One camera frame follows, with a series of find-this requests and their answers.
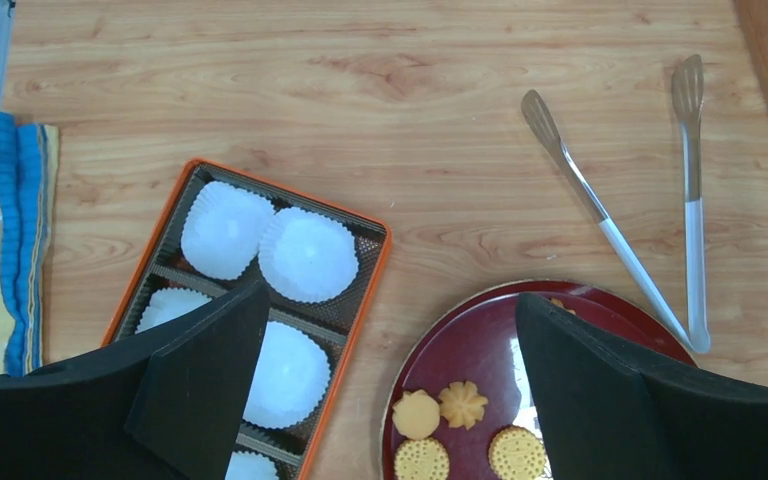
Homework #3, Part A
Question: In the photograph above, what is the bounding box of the white paper cup top-left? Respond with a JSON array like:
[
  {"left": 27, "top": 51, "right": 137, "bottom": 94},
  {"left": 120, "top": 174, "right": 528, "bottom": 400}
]
[{"left": 180, "top": 181, "right": 276, "bottom": 280}]

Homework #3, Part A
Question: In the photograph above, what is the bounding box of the white paper cup top-right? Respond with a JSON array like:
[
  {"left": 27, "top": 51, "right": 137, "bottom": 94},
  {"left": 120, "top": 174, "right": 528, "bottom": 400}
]
[{"left": 258, "top": 207, "right": 359, "bottom": 303}]

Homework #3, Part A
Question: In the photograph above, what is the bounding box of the white paper cup bottom-right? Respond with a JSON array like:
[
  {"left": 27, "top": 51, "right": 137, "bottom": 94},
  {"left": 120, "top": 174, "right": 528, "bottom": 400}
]
[{"left": 225, "top": 452, "right": 279, "bottom": 480}]

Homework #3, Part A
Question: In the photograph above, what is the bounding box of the dark red round plate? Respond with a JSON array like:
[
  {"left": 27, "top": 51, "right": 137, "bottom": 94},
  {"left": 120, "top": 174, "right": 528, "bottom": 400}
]
[{"left": 388, "top": 279, "right": 695, "bottom": 479}]

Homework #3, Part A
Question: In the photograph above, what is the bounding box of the dotted round biscuit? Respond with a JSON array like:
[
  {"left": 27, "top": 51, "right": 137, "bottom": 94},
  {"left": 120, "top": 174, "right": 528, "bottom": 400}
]
[
  {"left": 394, "top": 438, "right": 450, "bottom": 480},
  {"left": 488, "top": 426, "right": 547, "bottom": 480}
]

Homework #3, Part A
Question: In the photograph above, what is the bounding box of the orange cookie box tray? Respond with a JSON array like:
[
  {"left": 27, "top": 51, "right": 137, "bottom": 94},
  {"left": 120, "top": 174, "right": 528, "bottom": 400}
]
[{"left": 102, "top": 159, "right": 391, "bottom": 479}]

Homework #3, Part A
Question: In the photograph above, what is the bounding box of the flower butter cookie upper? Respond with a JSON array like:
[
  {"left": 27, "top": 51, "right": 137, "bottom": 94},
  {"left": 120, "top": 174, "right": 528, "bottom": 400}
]
[{"left": 549, "top": 298, "right": 577, "bottom": 315}]

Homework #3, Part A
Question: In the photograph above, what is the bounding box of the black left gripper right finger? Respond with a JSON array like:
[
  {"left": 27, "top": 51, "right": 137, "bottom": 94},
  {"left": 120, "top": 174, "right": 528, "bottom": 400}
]
[{"left": 515, "top": 293, "right": 768, "bottom": 479}]

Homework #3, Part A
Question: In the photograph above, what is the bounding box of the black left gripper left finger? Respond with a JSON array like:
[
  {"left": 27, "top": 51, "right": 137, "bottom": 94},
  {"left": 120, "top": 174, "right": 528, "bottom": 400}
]
[{"left": 0, "top": 281, "right": 270, "bottom": 479}]

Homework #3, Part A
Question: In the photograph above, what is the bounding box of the white paper cup middle-left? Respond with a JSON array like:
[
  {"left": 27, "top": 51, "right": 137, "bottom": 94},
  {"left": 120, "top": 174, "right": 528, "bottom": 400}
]
[{"left": 135, "top": 287, "right": 211, "bottom": 334}]

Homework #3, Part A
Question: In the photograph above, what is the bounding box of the plain round butter cookie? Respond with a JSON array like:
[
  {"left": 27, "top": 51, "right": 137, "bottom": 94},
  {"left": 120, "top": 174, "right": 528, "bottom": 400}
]
[{"left": 392, "top": 389, "right": 441, "bottom": 440}]

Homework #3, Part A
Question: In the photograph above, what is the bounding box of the metal tongs white handle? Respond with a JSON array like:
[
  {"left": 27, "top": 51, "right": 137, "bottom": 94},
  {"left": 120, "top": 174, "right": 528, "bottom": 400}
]
[{"left": 520, "top": 54, "right": 712, "bottom": 354}]

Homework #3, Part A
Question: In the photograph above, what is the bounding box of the yellow blue cloth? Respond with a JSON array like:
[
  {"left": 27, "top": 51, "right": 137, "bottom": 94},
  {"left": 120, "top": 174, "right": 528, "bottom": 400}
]
[{"left": 0, "top": 110, "right": 60, "bottom": 376}]

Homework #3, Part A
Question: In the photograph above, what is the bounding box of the flower butter cookie left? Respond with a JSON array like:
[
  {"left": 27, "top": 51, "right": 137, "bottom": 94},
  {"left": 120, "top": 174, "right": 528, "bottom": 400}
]
[{"left": 438, "top": 380, "right": 489, "bottom": 430}]

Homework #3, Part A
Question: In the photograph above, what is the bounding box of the flower butter cookie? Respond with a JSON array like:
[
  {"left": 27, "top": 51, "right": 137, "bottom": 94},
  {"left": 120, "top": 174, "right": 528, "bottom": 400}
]
[
  {"left": 438, "top": 380, "right": 489, "bottom": 430},
  {"left": 549, "top": 298, "right": 577, "bottom": 315}
]

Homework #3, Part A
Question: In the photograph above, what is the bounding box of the white paper cup middle-right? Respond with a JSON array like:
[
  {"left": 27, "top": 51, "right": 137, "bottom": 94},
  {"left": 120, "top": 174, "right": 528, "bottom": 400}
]
[{"left": 243, "top": 321, "right": 331, "bottom": 429}]

